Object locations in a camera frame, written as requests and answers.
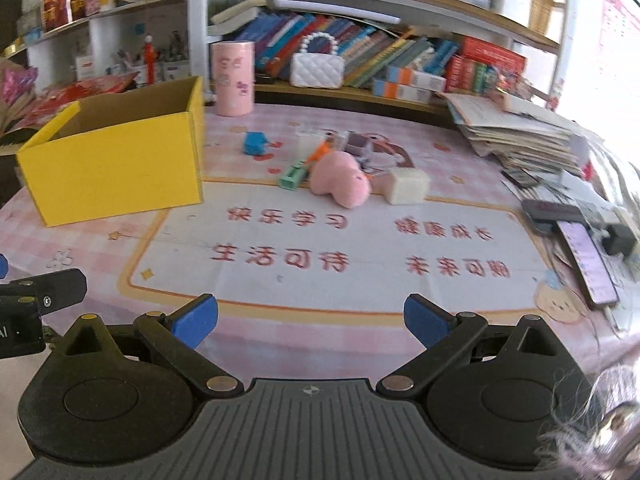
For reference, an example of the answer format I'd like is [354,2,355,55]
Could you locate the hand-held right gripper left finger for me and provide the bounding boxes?
[52,294,245,402]

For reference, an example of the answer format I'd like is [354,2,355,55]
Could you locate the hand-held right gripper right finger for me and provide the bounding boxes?
[376,294,571,402]

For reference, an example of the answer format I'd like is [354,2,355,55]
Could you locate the yellow cardboard box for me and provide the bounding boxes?
[15,76,207,228]

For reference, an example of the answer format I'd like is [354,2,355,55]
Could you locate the white foam cube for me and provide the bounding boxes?
[385,166,432,206]

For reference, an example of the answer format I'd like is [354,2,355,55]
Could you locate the pink plush toy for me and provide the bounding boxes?
[309,151,373,209]

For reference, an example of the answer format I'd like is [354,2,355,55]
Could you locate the orange pen-shaped toy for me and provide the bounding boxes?
[306,141,333,165]

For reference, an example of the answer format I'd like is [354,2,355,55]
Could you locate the white plug charger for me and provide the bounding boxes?
[296,131,323,159]

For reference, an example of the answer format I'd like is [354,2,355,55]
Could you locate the pink printed desk mat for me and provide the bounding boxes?
[0,102,640,391]

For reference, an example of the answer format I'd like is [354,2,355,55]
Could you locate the black smartphone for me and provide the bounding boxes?
[502,167,539,189]

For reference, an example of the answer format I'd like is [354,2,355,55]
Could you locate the smartphone with lit screen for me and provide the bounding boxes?
[556,220,621,309]

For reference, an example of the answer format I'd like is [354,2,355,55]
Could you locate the red flat packets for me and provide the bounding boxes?
[20,72,141,131]

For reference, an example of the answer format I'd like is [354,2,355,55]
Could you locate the small blue toy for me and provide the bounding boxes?
[243,131,271,157]

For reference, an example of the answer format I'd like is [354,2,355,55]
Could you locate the purple grey toy car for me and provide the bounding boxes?
[346,132,375,167]

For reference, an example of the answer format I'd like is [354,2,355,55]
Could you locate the grey fluffy fur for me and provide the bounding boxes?
[537,350,640,480]

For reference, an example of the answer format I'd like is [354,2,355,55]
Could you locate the loose white paper sheets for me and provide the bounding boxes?
[520,170,640,331]

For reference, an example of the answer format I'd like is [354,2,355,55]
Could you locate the small black box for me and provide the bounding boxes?
[602,224,639,257]

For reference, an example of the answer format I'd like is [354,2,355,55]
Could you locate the stack of papers and workbooks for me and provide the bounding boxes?
[442,91,592,177]

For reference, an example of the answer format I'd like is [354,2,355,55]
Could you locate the orange blue white carton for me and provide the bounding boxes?
[372,80,433,105]
[385,66,447,92]

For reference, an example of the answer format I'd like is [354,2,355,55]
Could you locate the pen holder with pens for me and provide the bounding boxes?
[112,34,191,86]

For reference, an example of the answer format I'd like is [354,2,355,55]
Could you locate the pink cartoon cylinder container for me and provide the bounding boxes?
[210,40,257,117]

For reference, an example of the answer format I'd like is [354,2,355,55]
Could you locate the red upright dictionary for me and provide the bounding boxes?
[445,55,473,93]

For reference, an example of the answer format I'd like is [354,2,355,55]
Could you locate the glittery colourful card pack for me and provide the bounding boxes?
[497,67,537,102]

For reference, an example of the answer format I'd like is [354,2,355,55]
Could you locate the thick red lying dictionary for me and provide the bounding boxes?
[460,36,527,66]

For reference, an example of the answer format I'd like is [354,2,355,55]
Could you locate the row of colourful books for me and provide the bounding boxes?
[255,10,461,91]

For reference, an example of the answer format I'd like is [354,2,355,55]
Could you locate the pale lying book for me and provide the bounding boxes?
[207,19,261,37]
[212,0,267,25]

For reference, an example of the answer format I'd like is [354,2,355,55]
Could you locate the white wooden bookshelf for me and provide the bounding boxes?
[0,0,571,116]

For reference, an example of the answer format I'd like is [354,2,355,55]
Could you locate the white quilted pearl-handle handbag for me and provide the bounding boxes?
[289,31,346,88]

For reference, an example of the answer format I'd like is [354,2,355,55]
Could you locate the wall poster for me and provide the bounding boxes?
[599,0,640,108]

